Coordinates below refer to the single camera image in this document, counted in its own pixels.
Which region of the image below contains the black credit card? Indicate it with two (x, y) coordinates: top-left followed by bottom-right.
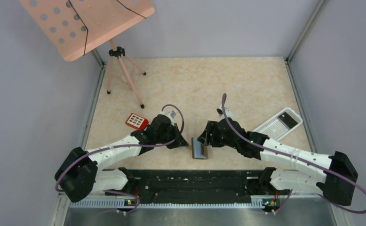
(278, 112), (298, 129)

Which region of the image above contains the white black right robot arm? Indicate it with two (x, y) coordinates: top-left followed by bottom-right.
(197, 118), (358, 206)

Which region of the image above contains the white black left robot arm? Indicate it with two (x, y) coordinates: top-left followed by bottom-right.
(55, 111), (189, 202)

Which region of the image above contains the red block with white grid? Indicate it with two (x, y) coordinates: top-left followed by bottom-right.
(125, 113), (149, 129)

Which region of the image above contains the white plastic basket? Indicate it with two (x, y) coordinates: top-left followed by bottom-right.
(254, 107), (303, 141)

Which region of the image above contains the pink music stand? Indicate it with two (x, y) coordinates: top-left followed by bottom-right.
(20, 0), (155, 108)

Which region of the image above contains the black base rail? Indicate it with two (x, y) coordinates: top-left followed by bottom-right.
(120, 167), (289, 206)

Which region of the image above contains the aluminium frame rail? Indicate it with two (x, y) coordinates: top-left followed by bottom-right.
(285, 0), (330, 63)

